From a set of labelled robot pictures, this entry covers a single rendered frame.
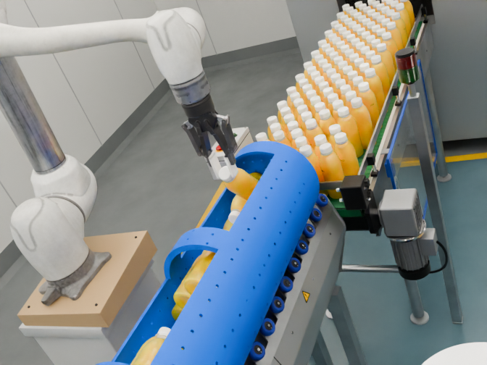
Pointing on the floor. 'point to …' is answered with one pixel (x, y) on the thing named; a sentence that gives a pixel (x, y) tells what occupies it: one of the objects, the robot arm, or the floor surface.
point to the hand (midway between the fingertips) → (223, 165)
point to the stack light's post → (434, 203)
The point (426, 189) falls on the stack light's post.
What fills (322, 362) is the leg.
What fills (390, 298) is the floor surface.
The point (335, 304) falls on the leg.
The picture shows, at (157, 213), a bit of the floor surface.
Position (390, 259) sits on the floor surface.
